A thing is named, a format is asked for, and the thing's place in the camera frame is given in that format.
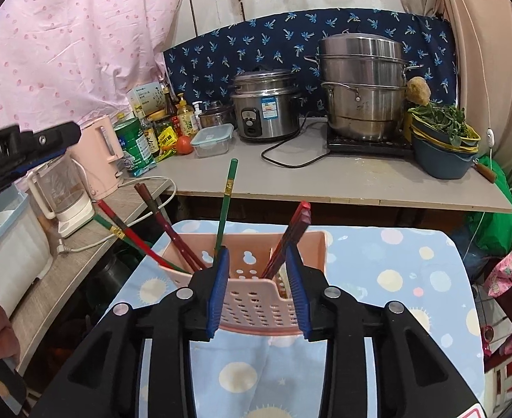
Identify blue polka dot tablecloth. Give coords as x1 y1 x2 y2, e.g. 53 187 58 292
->
102 219 488 418

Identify silver rice cooker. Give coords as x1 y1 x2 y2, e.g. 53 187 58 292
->
230 69 305 142

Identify pink dotted sheet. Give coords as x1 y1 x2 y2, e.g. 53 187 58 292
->
0 0 190 128

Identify white power cable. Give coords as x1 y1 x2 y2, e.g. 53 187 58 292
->
56 176 178 256

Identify pink plastic chopstick basket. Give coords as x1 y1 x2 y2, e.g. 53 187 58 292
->
157 230 331 337

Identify yellow snack packet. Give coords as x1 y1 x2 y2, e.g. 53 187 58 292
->
157 126 179 154

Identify navy leaf print cloth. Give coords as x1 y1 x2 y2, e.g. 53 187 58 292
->
163 9 458 119

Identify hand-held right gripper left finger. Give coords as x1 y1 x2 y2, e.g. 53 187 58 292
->
31 246 231 418

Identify wooden counter board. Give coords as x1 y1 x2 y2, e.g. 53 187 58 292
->
7 176 176 375
153 117 512 215

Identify white storage box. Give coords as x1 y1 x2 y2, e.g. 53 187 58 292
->
0 182 53 319

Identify dark brown chopstick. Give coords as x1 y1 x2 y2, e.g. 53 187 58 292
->
133 184 200 271
140 181 207 270

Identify green plastic bag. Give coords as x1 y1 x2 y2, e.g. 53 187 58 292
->
473 156 512 254

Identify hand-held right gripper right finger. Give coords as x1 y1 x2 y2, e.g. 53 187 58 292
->
283 254 486 418

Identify green tin can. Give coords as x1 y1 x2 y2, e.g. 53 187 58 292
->
113 116 157 178

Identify pink electric kettle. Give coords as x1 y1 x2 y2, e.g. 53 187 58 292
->
70 115 127 201

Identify wooden handled tool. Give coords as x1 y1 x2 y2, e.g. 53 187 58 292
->
473 160 499 184

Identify black power cable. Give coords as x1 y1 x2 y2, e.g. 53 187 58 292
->
261 115 331 169

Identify blue plastic basin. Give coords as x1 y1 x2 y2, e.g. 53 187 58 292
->
411 133 479 180

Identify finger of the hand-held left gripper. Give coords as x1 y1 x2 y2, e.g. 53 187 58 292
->
16 122 83 179

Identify white carton box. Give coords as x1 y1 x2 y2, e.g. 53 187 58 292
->
127 81 165 118

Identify clear lidded food container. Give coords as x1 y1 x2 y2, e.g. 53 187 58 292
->
190 123 235 159

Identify small steel pot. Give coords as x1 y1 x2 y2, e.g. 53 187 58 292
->
199 101 236 130

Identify yellow-brown lumpy object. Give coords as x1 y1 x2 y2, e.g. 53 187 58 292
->
406 76 429 104

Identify white glass kettle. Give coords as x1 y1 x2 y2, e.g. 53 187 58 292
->
26 154 96 239

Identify yellow rimmed basin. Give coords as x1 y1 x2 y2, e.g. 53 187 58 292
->
408 111 482 154

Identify stainless steel steamer pot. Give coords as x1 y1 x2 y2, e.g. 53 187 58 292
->
305 33 425 142

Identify green leafy vegetables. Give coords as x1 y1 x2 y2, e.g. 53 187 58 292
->
408 101 470 146

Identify beige curtain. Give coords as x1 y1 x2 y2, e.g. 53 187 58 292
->
394 0 512 186

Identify black induction cooker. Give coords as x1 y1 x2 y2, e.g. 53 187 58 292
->
326 133 415 158

